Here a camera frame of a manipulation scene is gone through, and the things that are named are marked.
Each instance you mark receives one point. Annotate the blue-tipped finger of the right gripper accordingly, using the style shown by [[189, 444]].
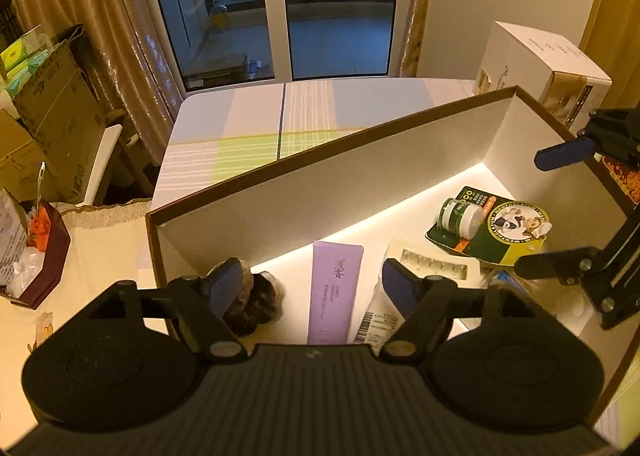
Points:
[[565, 154]]

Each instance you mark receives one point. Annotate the stacked brown cardboard boxes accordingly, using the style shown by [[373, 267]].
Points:
[[55, 121]]

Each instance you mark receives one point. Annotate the large brown cardboard box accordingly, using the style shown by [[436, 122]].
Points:
[[372, 186]]

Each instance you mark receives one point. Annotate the white appliance carton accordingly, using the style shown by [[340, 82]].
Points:
[[554, 71]]

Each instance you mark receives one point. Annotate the beige curtain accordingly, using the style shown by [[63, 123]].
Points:
[[127, 68]]

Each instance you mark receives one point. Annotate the green tissue packs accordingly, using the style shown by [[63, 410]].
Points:
[[22, 58]]

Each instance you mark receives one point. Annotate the purple cosmetic tube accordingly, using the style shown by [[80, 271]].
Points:
[[334, 279]]

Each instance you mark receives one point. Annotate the green carded tape pack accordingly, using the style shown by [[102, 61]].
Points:
[[494, 230]]

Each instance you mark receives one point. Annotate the white cosmetic tube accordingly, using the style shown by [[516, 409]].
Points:
[[379, 322]]

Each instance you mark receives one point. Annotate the clear plastic bag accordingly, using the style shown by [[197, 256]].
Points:
[[12, 245]]

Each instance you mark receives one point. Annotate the dark red tray box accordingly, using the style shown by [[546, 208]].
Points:
[[47, 233]]

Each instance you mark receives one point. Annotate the white plastic clip tool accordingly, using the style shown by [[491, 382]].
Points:
[[429, 260]]

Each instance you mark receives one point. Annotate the bag of cotton swabs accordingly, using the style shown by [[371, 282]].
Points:
[[567, 304]]

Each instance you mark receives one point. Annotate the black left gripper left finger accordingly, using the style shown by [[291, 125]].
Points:
[[200, 304]]

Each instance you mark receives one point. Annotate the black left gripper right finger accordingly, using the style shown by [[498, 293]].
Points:
[[429, 306]]

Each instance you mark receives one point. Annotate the dark brown velvet scrunchie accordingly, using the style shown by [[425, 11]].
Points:
[[259, 302]]

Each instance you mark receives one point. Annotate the plaid tablecloth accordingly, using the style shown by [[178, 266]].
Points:
[[223, 133]]

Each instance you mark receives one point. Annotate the glass balcony door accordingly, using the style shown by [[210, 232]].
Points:
[[225, 42]]

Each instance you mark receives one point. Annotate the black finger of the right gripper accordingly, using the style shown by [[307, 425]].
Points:
[[568, 266]]

